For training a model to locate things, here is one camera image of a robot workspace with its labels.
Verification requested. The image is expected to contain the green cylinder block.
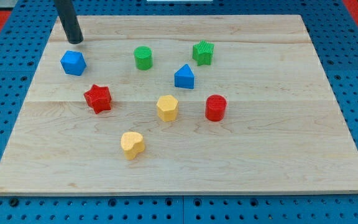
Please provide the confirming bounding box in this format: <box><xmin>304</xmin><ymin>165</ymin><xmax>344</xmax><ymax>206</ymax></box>
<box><xmin>134</xmin><ymin>46</ymin><xmax>153</xmax><ymax>70</ymax></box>

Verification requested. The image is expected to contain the blue cube block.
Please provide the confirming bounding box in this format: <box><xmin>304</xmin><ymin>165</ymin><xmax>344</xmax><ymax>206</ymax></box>
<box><xmin>60</xmin><ymin>50</ymin><xmax>86</xmax><ymax>76</ymax></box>

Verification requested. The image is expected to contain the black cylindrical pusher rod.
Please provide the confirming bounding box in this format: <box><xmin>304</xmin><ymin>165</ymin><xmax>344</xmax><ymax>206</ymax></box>
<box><xmin>54</xmin><ymin>0</ymin><xmax>83</xmax><ymax>44</ymax></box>

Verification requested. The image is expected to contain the green star block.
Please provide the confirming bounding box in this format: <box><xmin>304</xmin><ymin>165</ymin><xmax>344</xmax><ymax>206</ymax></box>
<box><xmin>192</xmin><ymin>40</ymin><xmax>214</xmax><ymax>66</ymax></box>

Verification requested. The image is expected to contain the yellow heart block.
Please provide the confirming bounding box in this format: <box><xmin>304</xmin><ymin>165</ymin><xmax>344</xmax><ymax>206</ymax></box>
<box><xmin>121</xmin><ymin>132</ymin><xmax>145</xmax><ymax>160</ymax></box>

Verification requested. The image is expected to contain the red cylinder block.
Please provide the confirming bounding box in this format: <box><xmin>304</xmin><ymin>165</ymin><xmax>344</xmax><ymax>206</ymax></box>
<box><xmin>205</xmin><ymin>95</ymin><xmax>227</xmax><ymax>121</ymax></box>

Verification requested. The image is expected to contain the yellow hexagon block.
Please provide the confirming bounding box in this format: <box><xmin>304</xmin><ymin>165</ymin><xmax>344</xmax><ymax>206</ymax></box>
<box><xmin>157</xmin><ymin>95</ymin><xmax>178</xmax><ymax>122</ymax></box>

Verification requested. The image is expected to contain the red star block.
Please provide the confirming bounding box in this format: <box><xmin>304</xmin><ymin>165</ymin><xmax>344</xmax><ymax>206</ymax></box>
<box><xmin>83</xmin><ymin>85</ymin><xmax>112</xmax><ymax>114</ymax></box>

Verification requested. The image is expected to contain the blue triangle block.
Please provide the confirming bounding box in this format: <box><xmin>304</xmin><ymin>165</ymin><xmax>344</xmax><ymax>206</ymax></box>
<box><xmin>174</xmin><ymin>64</ymin><xmax>195</xmax><ymax>89</ymax></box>

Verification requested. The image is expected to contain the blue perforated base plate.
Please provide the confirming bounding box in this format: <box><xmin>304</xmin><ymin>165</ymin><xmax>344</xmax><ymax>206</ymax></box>
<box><xmin>0</xmin><ymin>1</ymin><xmax>358</xmax><ymax>223</ymax></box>

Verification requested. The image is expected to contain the light wooden board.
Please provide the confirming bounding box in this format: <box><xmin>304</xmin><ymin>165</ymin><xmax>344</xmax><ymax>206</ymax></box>
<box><xmin>0</xmin><ymin>15</ymin><xmax>358</xmax><ymax>196</ymax></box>

